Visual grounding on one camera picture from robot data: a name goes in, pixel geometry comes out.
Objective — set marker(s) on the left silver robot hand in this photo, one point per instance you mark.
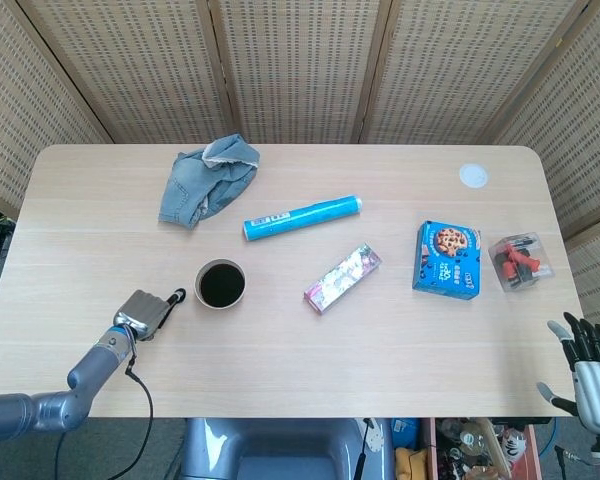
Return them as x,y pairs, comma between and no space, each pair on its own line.
140,312

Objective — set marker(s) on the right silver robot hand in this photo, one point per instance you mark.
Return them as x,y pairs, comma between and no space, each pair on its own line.
597,385

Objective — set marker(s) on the black plastic spoon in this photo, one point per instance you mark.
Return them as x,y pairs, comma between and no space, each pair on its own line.
180,294

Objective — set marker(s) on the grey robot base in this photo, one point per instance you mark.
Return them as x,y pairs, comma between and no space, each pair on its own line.
280,450

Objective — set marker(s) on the white bowl of dark liquid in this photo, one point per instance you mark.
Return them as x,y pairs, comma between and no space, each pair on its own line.
220,285

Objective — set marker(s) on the blue denim cloth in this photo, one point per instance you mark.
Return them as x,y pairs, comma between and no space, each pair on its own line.
185,190

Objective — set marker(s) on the clear box of red tools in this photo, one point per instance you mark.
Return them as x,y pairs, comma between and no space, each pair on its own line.
520,262

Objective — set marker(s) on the blue cookie box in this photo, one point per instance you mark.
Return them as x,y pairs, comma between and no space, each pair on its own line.
445,270

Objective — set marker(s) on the wooden crate of clutter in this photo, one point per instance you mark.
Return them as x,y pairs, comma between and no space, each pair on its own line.
480,450

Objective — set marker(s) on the blue cling film roll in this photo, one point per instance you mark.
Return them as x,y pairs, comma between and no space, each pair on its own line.
305,217

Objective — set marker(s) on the floral pink-ended carton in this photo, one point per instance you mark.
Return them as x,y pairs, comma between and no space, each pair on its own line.
340,280

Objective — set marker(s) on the yellow cloth item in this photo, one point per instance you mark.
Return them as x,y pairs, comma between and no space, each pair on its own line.
410,465

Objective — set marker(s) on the woven folding screen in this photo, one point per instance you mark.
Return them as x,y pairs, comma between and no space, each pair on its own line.
300,65

